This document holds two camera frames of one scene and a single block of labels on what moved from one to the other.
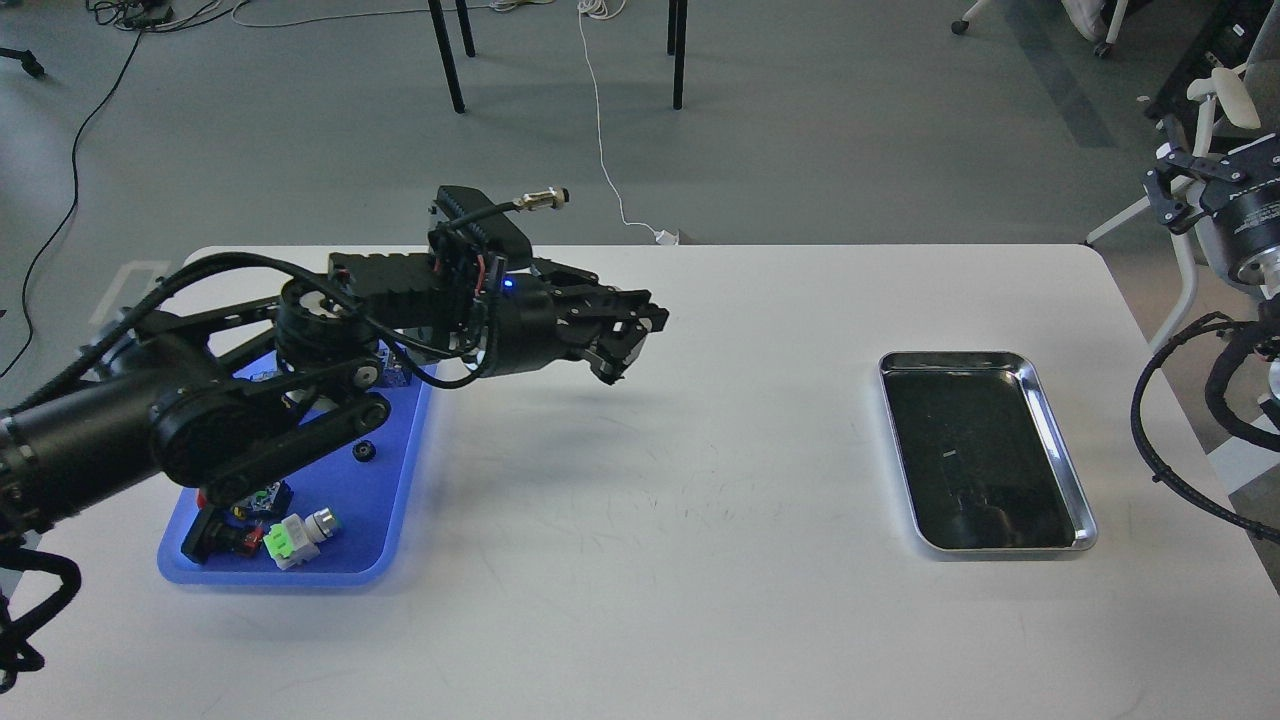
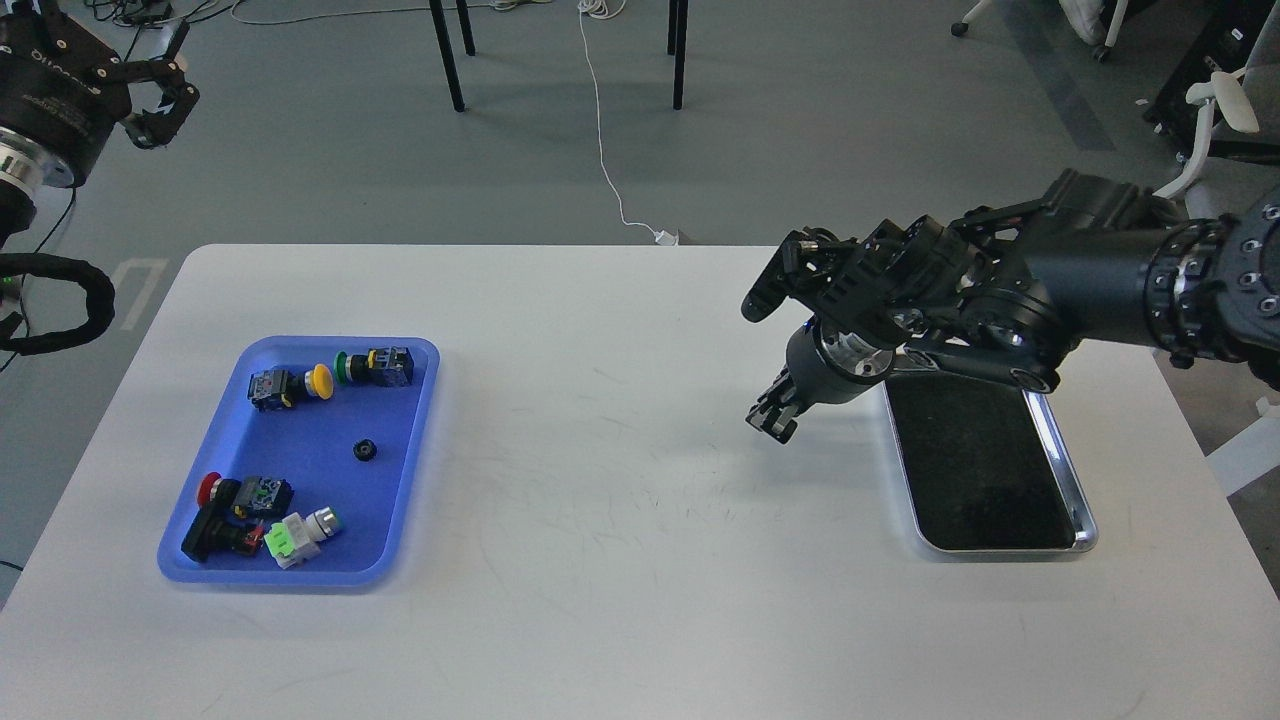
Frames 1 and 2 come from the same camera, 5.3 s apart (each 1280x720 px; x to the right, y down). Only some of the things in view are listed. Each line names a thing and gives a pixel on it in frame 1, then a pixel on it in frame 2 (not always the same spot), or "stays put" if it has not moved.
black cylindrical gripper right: (1242, 206) → (831, 368)
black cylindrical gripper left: (538, 320) → (61, 92)
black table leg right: (676, 41) stays put
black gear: (364, 451) stays put
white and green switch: (293, 541) stays put
